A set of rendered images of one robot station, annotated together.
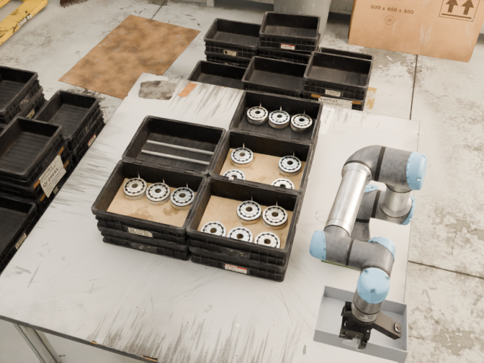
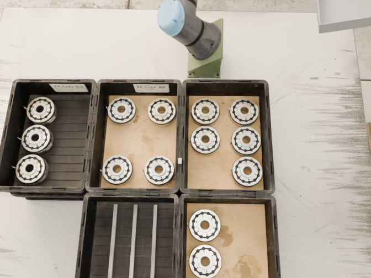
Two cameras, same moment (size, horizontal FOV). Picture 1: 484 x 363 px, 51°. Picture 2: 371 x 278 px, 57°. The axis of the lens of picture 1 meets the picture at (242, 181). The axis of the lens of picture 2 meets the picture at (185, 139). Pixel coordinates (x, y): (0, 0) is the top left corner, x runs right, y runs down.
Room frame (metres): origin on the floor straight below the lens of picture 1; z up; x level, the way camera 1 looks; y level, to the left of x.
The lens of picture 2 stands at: (1.45, 0.33, 1.99)
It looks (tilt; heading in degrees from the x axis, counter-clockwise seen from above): 72 degrees down; 260
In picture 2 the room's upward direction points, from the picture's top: 5 degrees counter-clockwise
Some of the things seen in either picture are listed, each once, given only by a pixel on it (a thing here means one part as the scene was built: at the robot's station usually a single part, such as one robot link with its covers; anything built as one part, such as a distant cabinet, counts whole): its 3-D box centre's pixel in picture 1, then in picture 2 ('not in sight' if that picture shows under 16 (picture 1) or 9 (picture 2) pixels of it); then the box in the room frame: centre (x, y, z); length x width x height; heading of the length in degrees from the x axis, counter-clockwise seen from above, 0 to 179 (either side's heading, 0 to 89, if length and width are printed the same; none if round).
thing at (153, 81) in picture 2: (262, 160); (136, 133); (1.55, -0.09, 0.92); 0.40 x 0.30 x 0.02; 75
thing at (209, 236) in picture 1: (244, 213); (225, 134); (1.26, -0.01, 0.92); 0.40 x 0.30 x 0.02; 75
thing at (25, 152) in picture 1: (32, 172); not in sight; (2.01, 1.20, 0.37); 0.40 x 0.30 x 0.45; 163
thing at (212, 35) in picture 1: (235, 52); not in sight; (3.28, 0.04, 0.31); 0.40 x 0.30 x 0.34; 73
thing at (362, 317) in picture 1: (366, 307); not in sight; (0.65, -0.32, 1.29); 0.08 x 0.08 x 0.05
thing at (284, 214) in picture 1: (274, 215); (205, 111); (1.29, -0.13, 0.86); 0.10 x 0.10 x 0.01
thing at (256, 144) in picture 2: (240, 237); (245, 140); (1.19, 0.01, 0.86); 0.10 x 0.10 x 0.01
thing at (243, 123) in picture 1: (276, 124); (53, 137); (1.84, -0.17, 0.87); 0.40 x 0.30 x 0.11; 75
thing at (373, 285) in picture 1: (372, 289); not in sight; (0.65, -0.32, 1.37); 0.09 x 0.08 x 0.11; 159
